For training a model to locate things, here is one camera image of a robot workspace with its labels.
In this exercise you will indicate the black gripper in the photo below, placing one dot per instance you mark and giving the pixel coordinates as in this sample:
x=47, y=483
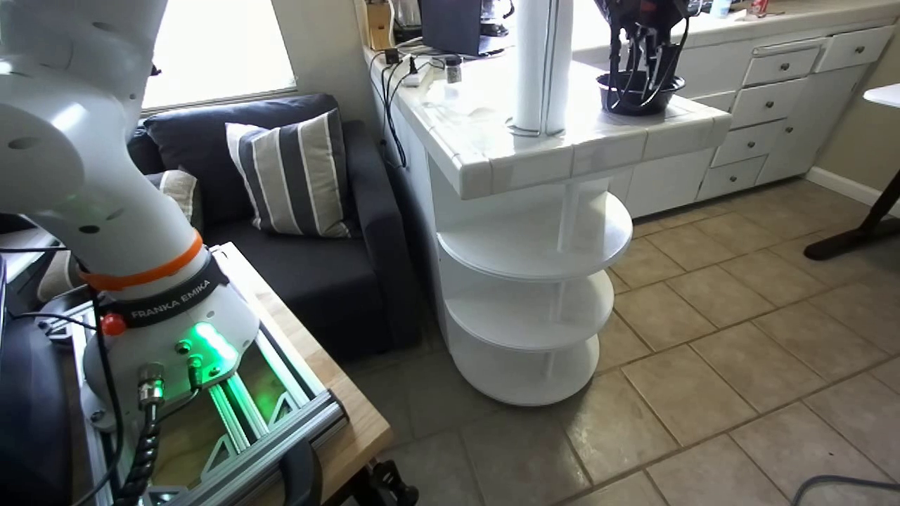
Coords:
x=643, y=47

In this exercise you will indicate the black bowl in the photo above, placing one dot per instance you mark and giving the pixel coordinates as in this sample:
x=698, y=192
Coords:
x=633, y=93

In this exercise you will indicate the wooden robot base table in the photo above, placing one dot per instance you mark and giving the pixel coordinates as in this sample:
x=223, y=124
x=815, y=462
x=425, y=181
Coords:
x=351, y=450

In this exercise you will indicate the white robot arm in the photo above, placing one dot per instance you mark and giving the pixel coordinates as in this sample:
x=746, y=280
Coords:
x=68, y=100

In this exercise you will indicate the white round corner shelf unit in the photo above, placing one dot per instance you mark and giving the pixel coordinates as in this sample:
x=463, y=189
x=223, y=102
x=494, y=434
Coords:
x=524, y=285

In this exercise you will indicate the white paper towel roll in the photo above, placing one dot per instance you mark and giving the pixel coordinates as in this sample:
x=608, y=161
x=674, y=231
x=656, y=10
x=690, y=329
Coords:
x=542, y=67

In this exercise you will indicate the white drawer cabinet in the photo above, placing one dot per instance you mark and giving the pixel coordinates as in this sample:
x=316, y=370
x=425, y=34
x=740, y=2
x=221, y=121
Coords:
x=777, y=100

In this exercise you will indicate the small dark spice jar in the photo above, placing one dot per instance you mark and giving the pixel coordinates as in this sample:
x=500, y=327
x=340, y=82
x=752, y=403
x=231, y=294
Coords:
x=453, y=68

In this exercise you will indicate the black table leg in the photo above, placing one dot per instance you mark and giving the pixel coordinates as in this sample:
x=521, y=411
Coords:
x=877, y=225

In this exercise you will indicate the striped grey white pillow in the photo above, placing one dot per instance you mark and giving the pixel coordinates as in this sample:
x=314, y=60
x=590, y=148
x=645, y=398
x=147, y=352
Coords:
x=290, y=175

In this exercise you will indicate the green lit aluminium frame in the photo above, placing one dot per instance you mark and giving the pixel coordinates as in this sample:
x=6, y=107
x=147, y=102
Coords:
x=251, y=428

